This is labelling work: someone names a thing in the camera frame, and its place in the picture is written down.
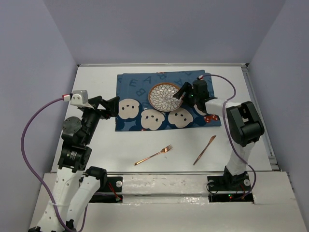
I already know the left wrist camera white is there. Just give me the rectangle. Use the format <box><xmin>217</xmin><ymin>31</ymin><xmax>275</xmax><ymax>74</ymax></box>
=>
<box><xmin>70</xmin><ymin>90</ymin><xmax>93</xmax><ymax>108</ymax></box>

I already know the floral patterned plate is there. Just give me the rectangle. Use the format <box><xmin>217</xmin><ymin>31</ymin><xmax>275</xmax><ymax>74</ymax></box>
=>
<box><xmin>148</xmin><ymin>83</ymin><xmax>182</xmax><ymax>112</ymax></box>

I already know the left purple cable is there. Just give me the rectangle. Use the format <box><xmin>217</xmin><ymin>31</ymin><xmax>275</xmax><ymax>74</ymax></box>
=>
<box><xmin>20</xmin><ymin>94</ymin><xmax>121</xmax><ymax>230</ymax></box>

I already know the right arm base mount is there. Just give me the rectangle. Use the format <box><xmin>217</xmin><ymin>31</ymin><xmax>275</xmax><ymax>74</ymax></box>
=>
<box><xmin>206</xmin><ymin>175</ymin><xmax>254</xmax><ymax>203</ymax></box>

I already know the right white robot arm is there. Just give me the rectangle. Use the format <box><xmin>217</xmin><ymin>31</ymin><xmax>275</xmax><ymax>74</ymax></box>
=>
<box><xmin>173</xmin><ymin>76</ymin><xmax>265</xmax><ymax>194</ymax></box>

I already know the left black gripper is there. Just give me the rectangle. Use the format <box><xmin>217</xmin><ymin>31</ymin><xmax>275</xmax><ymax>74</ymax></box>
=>
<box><xmin>82</xmin><ymin>95</ymin><xmax>120</xmax><ymax>144</ymax></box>

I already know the blue cartoon placemat cloth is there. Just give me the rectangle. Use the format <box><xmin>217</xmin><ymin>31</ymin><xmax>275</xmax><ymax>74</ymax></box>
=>
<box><xmin>115</xmin><ymin>70</ymin><xmax>221</xmax><ymax>131</ymax></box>

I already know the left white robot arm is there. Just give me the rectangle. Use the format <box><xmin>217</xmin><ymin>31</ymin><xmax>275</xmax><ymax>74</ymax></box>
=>
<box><xmin>29</xmin><ymin>93</ymin><xmax>119</xmax><ymax>232</ymax></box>

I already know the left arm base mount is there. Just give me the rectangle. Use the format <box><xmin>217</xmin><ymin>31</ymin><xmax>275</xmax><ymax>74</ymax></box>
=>
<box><xmin>90</xmin><ymin>176</ymin><xmax>123</xmax><ymax>203</ymax></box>

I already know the copper fork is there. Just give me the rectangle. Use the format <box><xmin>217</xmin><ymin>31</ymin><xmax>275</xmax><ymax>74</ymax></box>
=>
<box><xmin>134</xmin><ymin>144</ymin><xmax>173</xmax><ymax>166</ymax></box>

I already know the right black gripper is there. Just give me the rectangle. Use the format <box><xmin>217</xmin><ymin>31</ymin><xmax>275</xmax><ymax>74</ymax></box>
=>
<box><xmin>173</xmin><ymin>81</ymin><xmax>200</xmax><ymax>108</ymax></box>

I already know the copper knife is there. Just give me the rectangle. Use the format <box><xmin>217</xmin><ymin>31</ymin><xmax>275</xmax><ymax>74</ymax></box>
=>
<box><xmin>193</xmin><ymin>135</ymin><xmax>217</xmax><ymax>165</ymax></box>

